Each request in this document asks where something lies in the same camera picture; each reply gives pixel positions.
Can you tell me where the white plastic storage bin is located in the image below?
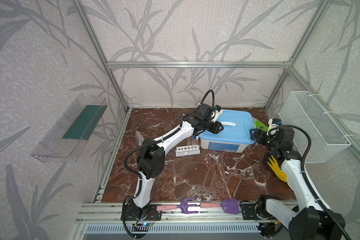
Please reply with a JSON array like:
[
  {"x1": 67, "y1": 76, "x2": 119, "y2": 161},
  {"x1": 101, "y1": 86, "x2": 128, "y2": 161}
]
[{"x1": 201, "y1": 139, "x2": 255, "y2": 153}]

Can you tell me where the blue plastic bin lid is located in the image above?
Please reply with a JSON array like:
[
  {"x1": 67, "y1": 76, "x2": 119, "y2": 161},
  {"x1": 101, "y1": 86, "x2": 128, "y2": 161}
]
[{"x1": 199, "y1": 110, "x2": 255, "y2": 145}]

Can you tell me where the white test tube rack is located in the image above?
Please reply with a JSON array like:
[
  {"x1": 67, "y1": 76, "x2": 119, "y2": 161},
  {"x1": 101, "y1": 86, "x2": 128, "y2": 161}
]
[{"x1": 175, "y1": 145, "x2": 200, "y2": 157}]

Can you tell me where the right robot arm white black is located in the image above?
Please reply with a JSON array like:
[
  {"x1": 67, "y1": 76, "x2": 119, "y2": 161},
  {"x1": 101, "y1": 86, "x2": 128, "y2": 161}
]
[{"x1": 250, "y1": 125, "x2": 351, "y2": 240}]

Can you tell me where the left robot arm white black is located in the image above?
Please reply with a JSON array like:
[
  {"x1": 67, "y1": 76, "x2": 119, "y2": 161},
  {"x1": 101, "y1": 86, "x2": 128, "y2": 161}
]
[{"x1": 122, "y1": 90, "x2": 224, "y2": 221}]

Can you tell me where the green black work glove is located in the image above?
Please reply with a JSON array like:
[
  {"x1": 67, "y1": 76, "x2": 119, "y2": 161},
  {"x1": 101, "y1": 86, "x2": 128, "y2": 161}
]
[{"x1": 252, "y1": 118, "x2": 269, "y2": 132}]

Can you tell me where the yellow black work glove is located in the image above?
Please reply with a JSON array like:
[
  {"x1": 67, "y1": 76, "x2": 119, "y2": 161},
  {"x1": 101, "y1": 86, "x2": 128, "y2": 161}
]
[{"x1": 265, "y1": 155, "x2": 287, "y2": 183}]

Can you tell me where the metal garden trowel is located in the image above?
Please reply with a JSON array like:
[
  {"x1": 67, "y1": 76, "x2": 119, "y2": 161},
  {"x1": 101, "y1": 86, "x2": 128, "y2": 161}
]
[{"x1": 135, "y1": 131, "x2": 145, "y2": 147}]

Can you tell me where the green mat in shelf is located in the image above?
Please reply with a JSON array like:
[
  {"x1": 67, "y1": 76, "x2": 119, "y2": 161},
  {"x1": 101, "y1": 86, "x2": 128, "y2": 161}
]
[{"x1": 63, "y1": 105, "x2": 107, "y2": 141}]

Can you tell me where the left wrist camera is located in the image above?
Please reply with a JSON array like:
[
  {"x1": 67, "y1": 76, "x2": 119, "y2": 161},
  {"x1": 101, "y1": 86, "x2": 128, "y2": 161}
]
[{"x1": 211, "y1": 105, "x2": 223, "y2": 122}]

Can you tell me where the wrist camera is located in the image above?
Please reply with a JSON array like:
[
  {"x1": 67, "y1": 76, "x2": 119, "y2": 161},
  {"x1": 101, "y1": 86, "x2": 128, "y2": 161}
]
[
  {"x1": 267, "y1": 118, "x2": 283, "y2": 136},
  {"x1": 211, "y1": 105, "x2": 223, "y2": 122}
]

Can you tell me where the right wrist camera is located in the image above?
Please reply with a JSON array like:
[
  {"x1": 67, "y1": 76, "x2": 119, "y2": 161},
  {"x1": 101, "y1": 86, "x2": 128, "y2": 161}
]
[{"x1": 267, "y1": 118, "x2": 283, "y2": 136}]

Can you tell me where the white wire mesh basket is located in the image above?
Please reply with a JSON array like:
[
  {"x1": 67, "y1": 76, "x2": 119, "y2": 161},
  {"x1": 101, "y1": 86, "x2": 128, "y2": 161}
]
[{"x1": 279, "y1": 91, "x2": 351, "y2": 164}]

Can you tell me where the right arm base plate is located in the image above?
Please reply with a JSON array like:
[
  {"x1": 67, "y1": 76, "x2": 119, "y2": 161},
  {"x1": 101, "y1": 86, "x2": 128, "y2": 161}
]
[{"x1": 239, "y1": 202, "x2": 276, "y2": 222}]

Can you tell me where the purple garden spade pink handle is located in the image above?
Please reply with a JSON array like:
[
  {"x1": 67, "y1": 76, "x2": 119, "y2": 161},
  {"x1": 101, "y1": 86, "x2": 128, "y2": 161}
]
[{"x1": 200, "y1": 199, "x2": 240, "y2": 215}]

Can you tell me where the purple garden fork pink handle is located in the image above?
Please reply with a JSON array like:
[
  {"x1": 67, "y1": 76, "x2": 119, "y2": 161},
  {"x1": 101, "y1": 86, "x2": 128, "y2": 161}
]
[{"x1": 157, "y1": 198, "x2": 198, "y2": 214}]

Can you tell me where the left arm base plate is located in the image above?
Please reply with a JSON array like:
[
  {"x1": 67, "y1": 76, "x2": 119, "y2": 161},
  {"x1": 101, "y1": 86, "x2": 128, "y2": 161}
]
[{"x1": 122, "y1": 205, "x2": 162, "y2": 221}]

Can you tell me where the clear acrylic wall shelf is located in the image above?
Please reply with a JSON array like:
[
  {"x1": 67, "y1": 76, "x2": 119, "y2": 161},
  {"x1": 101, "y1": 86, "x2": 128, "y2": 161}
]
[{"x1": 31, "y1": 94, "x2": 108, "y2": 163}]

